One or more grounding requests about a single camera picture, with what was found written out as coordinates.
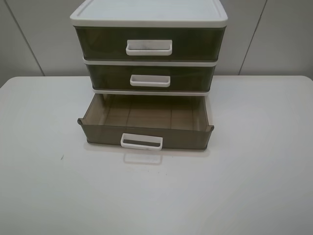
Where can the bottom dark translucent drawer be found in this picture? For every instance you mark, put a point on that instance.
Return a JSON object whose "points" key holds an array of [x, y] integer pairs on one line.
{"points": [[163, 122]]}

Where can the dark translucent drawer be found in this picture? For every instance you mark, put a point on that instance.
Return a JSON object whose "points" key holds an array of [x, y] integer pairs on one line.
{"points": [[151, 78], [150, 44], [163, 122]]}

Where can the middle dark translucent drawer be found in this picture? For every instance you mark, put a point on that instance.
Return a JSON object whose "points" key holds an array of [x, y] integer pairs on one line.
{"points": [[151, 78]]}

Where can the top dark translucent drawer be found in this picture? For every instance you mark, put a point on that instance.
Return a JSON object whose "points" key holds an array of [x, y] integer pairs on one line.
{"points": [[150, 44]]}

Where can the white plastic drawer cabinet frame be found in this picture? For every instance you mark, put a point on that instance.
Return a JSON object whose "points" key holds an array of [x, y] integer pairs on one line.
{"points": [[151, 14]]}

